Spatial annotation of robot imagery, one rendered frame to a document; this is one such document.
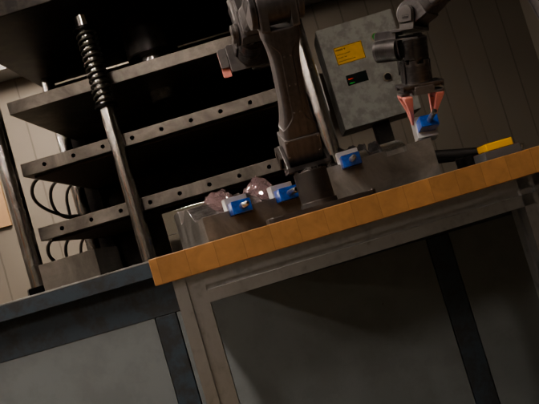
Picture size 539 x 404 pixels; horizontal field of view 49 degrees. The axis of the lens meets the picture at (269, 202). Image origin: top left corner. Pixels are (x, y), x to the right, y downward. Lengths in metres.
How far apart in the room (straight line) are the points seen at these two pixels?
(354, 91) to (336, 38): 0.22
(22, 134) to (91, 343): 3.16
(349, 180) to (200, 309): 0.60
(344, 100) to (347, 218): 1.43
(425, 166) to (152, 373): 0.78
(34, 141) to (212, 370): 3.65
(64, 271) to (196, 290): 0.75
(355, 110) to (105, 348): 1.32
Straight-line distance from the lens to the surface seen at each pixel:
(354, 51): 2.32
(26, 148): 4.44
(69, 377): 1.46
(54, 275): 1.60
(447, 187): 0.92
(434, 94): 1.46
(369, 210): 0.88
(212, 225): 1.25
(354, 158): 1.27
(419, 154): 1.39
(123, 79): 2.34
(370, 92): 2.29
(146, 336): 1.39
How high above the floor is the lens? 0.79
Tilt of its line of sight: 3 degrees up
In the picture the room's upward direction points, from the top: 16 degrees counter-clockwise
